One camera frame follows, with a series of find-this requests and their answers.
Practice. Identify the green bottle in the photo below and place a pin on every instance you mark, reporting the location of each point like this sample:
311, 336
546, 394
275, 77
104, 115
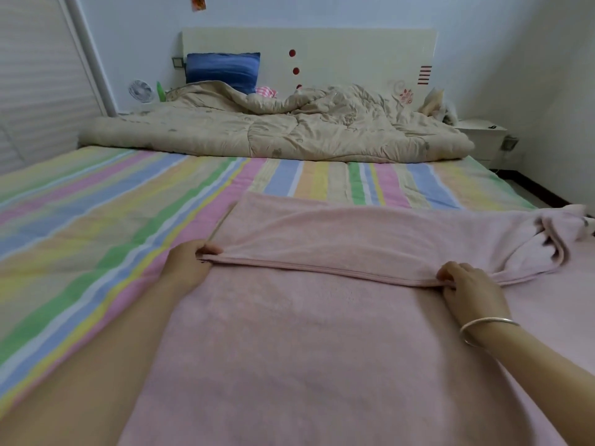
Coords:
161, 93

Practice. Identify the person's right hand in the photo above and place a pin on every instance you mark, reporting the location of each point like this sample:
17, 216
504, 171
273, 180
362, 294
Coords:
474, 292

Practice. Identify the person's left hand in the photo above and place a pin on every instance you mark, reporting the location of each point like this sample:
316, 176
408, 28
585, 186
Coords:
186, 266

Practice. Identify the person's left forearm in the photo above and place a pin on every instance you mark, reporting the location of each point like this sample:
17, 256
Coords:
74, 367

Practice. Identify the dark brown baseboard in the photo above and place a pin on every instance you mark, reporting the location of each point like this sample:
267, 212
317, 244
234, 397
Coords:
535, 188

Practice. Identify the small white desk fan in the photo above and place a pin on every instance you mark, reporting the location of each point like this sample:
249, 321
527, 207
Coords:
141, 91

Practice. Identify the pink patterned pillow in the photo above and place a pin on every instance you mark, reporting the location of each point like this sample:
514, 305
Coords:
267, 91

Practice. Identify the white nightstand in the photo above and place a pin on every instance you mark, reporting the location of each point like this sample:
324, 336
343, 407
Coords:
483, 142

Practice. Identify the pink fleece blanket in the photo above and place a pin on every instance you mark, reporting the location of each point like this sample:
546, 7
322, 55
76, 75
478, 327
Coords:
325, 367

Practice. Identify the cream plush toy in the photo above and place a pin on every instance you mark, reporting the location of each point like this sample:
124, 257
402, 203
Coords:
437, 106

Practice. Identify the beige quilt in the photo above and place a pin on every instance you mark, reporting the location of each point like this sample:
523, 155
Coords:
279, 125

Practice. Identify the striped pastel bed sheet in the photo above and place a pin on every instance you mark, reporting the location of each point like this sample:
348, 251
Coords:
84, 237

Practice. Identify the person's right forearm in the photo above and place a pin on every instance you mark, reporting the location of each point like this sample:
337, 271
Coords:
548, 381

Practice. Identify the white headboard with red dots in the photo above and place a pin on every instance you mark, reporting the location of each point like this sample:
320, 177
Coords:
344, 55

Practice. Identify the wall switch plate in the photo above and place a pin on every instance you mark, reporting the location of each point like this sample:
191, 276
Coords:
178, 62

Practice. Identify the red wall hanging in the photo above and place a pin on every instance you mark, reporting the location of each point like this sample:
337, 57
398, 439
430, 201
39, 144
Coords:
198, 2

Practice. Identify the blue pillow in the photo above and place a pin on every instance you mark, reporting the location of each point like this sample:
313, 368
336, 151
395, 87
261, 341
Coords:
223, 71

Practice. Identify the black wall plug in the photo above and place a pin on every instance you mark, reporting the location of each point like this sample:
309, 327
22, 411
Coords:
509, 143

